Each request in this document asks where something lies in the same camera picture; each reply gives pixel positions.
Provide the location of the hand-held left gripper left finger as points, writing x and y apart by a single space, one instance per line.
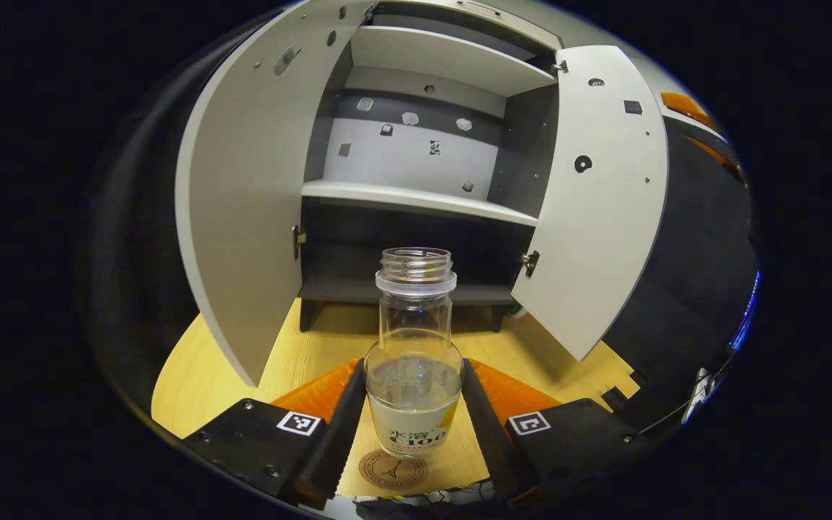
336 433

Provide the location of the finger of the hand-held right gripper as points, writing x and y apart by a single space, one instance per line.
687 107

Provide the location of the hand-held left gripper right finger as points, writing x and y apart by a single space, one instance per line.
484 433

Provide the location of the round brown coaster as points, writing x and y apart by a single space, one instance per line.
380 473

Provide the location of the white cabinet door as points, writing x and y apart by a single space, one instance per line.
243 202
604 217

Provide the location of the silver door hinge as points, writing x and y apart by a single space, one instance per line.
560 66
370 9
530 263
298 242

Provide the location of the white cabinet drawer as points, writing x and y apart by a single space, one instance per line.
524 30

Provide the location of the white cabinet shelf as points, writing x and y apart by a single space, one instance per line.
445 58
401 196

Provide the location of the small green object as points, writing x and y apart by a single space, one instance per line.
516 310

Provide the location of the black backdrop cloth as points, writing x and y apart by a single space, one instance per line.
698 245

